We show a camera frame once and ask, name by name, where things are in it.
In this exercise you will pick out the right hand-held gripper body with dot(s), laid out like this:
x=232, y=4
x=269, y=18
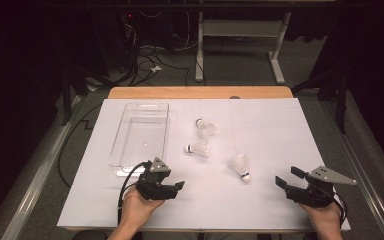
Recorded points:
x=313, y=196

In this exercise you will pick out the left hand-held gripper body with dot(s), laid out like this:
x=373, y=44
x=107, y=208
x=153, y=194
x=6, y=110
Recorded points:
x=153, y=188

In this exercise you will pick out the white shuttlecock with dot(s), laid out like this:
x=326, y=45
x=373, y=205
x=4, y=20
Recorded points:
x=189, y=149
x=245, y=176
x=200, y=122

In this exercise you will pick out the clear plastic storage bin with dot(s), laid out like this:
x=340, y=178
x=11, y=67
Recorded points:
x=140, y=133

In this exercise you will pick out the person's right hand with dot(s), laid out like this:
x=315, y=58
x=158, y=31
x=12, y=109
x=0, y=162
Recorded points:
x=326, y=218

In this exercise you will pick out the person's left hand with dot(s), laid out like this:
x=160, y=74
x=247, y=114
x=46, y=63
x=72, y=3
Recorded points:
x=136, y=208

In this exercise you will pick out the white table cover board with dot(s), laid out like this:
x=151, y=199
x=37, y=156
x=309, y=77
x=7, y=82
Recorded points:
x=263, y=133

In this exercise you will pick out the black metal stand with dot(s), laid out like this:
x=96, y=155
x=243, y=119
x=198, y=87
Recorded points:
x=341, y=100
x=67, y=96

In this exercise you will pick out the white plug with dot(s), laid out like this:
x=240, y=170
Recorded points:
x=156, y=69

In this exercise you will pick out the dark equipment with red light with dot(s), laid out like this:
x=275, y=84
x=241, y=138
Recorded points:
x=128, y=30

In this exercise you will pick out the grey metal floor rail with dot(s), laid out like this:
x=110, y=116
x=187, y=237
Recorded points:
x=33, y=186
x=363, y=180

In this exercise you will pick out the white metal desk frame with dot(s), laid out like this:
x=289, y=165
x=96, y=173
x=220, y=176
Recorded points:
x=243, y=28

